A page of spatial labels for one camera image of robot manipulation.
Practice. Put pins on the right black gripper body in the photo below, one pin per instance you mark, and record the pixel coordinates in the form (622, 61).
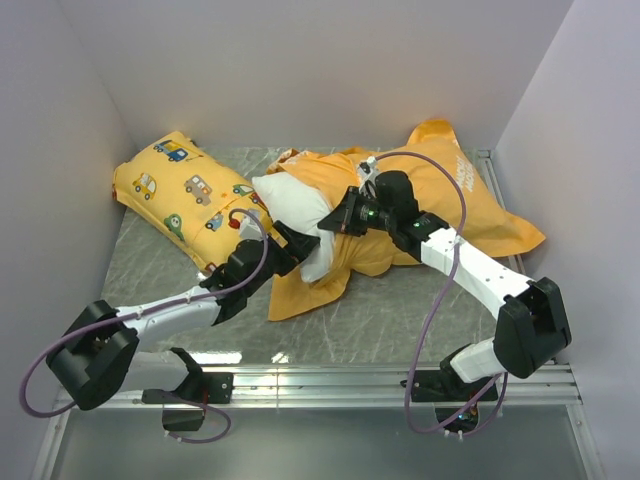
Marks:
(365, 214)

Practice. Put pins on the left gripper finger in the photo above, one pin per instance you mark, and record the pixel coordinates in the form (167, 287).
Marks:
(289, 261)
(296, 243)

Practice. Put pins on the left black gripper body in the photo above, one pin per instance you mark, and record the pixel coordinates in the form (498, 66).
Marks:
(272, 265)

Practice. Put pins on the white pillow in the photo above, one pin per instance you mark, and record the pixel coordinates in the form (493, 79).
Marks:
(301, 208)

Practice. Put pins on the orange Mickey Mouse pillowcase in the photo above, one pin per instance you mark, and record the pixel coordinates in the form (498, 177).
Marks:
(440, 180)

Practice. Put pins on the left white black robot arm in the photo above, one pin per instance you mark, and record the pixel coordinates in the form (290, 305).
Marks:
(103, 352)

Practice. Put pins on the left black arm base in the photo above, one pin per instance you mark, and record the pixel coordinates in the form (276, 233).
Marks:
(198, 386)

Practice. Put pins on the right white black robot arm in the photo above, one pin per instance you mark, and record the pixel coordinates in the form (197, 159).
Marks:
(531, 321)

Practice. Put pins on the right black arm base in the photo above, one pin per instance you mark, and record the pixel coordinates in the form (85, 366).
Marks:
(431, 386)

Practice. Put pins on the yellow car print pillow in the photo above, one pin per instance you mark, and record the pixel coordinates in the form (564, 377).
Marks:
(188, 195)

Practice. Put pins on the left black controller box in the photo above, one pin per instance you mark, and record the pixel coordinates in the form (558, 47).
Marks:
(182, 420)

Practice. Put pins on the right controller board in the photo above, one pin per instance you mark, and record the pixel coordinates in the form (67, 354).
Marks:
(465, 422)

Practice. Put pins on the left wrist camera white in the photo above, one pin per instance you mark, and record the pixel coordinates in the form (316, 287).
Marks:
(247, 227)

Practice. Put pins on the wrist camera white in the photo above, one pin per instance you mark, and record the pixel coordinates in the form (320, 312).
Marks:
(367, 171)
(247, 227)

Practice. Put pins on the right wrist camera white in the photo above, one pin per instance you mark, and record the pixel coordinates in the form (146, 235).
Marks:
(367, 171)

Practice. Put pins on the aluminium right side rail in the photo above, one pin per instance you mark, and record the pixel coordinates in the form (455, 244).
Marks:
(483, 160)

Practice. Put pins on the aluminium rail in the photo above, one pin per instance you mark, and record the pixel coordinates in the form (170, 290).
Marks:
(483, 160)
(282, 386)

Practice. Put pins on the aluminium front rail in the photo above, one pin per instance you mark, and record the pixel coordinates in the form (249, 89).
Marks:
(282, 386)

